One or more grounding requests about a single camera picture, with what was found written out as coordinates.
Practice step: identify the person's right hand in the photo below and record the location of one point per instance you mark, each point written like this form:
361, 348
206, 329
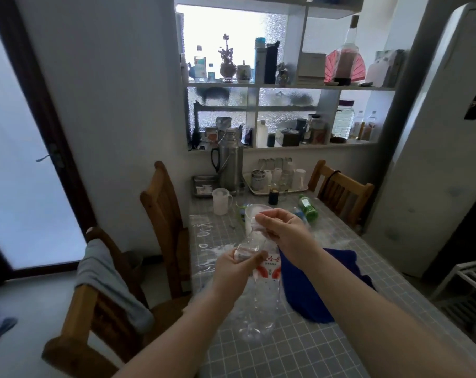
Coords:
291, 234

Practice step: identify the person's left hand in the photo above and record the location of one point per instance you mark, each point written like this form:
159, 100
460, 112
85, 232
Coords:
230, 277

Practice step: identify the person's right thumb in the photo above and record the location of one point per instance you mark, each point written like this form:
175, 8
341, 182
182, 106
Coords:
268, 231

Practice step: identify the person's left thumb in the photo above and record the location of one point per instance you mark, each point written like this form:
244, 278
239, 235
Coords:
243, 254

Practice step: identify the clear plastic water bottle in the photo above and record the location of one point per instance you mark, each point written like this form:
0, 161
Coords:
261, 299

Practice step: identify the person's right forearm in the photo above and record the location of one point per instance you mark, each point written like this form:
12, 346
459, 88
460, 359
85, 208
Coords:
371, 310

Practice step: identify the person's left forearm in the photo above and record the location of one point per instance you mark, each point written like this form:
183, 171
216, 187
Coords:
182, 334

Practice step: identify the white plastic bowl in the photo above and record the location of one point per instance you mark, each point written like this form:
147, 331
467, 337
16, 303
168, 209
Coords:
253, 216

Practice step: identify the small black jar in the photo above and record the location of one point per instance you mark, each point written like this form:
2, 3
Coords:
273, 197

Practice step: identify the white serving tray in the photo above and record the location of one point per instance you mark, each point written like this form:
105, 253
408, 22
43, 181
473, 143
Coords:
257, 192

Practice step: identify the green plastic bottle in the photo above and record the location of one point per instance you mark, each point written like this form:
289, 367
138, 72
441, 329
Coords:
308, 208

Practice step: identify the round metal tin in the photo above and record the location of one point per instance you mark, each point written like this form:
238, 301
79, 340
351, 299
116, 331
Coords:
257, 180

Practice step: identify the white plastic measuring cup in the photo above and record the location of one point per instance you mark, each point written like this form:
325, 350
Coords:
221, 201

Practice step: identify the cluster of white and glass cups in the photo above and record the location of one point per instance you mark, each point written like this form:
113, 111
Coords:
285, 175

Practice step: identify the dark blue cloth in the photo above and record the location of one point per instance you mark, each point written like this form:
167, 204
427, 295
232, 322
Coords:
312, 287

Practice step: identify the small metal tray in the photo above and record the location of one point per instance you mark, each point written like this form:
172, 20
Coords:
204, 186

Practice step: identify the stainless steel thermos jug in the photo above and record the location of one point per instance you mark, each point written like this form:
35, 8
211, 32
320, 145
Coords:
230, 161

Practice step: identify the dark tissue box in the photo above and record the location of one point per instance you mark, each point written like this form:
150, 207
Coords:
288, 138

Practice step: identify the white plastic bottle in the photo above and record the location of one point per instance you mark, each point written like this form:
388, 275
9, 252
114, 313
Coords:
262, 135

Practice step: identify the glass jar with dark lid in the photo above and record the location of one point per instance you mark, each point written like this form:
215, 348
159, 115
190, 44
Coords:
317, 131

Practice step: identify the large clear plastic jar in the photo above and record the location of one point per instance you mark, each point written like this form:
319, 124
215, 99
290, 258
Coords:
343, 121

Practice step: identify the small clear bottle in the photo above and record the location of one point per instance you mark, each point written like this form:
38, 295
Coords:
356, 127
369, 127

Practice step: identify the grey cloth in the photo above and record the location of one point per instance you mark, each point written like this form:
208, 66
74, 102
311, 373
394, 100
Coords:
104, 279

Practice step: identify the white shelf unit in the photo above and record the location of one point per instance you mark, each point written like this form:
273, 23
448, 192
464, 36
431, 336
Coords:
293, 87

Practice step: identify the small glass figurine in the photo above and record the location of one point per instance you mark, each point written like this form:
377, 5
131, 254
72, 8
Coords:
282, 74

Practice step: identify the white lidded mug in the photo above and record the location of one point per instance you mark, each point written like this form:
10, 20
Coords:
244, 72

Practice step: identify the black insulated flask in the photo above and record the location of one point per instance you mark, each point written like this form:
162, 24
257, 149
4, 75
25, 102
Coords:
271, 62

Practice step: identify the wooden chair with grey cloth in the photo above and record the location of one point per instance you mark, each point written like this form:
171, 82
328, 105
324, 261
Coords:
92, 330

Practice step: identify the white square box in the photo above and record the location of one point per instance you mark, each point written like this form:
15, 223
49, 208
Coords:
312, 66

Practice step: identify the white insulated flask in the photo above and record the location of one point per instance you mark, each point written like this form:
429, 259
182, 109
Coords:
260, 60

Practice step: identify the metal ornament vase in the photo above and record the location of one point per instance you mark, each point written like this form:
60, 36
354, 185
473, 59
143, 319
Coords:
227, 62

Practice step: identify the pink folding fan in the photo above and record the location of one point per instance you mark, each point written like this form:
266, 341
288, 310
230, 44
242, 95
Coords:
330, 66

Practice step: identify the clear glass bottle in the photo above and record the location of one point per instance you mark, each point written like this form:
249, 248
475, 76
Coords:
200, 66

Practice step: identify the white refrigerator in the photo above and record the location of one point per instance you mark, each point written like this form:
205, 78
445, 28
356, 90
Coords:
430, 153

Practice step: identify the large glass bottle red liquid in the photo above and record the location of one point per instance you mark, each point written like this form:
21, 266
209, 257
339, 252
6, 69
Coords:
346, 62

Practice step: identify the white carton box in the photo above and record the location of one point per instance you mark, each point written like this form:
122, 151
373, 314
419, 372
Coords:
385, 68

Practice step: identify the white metal rack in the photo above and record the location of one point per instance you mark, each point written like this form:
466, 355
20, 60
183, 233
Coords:
462, 287

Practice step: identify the dark framed glass door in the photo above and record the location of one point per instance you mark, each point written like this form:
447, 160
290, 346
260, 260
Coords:
25, 133

